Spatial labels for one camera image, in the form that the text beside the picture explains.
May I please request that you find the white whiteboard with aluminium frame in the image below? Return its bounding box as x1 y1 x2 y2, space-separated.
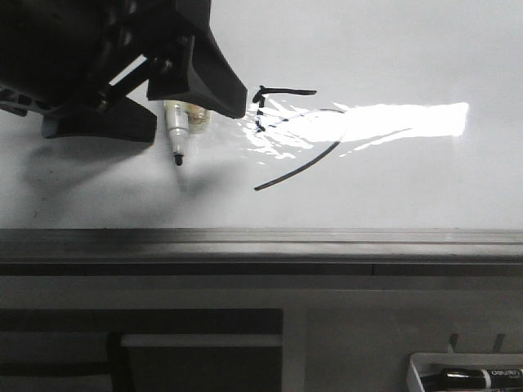
1 1 522 262

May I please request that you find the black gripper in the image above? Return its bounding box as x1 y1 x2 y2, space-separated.
1 1 211 143

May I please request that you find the black spare whiteboard marker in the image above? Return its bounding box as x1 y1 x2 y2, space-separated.
421 368 522 391

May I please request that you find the dark grey box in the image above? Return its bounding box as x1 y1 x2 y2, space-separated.
1 309 283 391

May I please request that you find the taped white whiteboard marker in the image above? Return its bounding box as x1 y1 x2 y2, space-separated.
163 100 212 167

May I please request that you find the white perforated marker tray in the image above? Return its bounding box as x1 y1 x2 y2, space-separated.
306 310 523 392

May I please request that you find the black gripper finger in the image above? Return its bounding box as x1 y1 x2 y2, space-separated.
145 24 247 118

